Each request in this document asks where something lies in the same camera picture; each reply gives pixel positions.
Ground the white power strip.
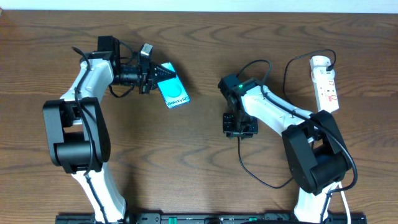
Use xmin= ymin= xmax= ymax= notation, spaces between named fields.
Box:
xmin=311 ymin=67 xmax=339 ymax=113

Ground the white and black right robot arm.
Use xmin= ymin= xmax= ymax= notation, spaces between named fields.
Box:
xmin=218 ymin=74 xmax=358 ymax=223

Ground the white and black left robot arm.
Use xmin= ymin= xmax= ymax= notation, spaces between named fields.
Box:
xmin=42 ymin=35 xmax=177 ymax=223

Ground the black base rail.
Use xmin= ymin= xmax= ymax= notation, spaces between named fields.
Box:
xmin=55 ymin=213 xmax=368 ymax=224

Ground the blue screen Galaxy smartphone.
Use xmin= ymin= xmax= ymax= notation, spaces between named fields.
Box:
xmin=157 ymin=75 xmax=190 ymax=109

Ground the white USB charger adapter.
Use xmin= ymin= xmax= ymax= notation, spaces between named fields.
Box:
xmin=310 ymin=55 xmax=334 ymax=72

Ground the black charging cable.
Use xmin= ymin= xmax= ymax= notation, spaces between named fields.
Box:
xmin=237 ymin=49 xmax=337 ymax=190

